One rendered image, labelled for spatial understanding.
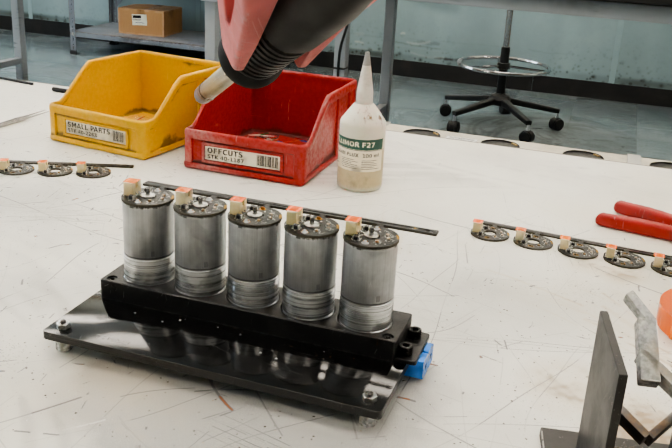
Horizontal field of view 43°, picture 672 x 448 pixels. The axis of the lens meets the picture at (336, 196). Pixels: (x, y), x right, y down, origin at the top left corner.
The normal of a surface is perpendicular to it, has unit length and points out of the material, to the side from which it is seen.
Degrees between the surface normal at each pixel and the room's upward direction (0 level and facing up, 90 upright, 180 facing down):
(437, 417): 0
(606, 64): 90
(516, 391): 0
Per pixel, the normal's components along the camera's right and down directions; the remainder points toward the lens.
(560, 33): -0.32, 0.30
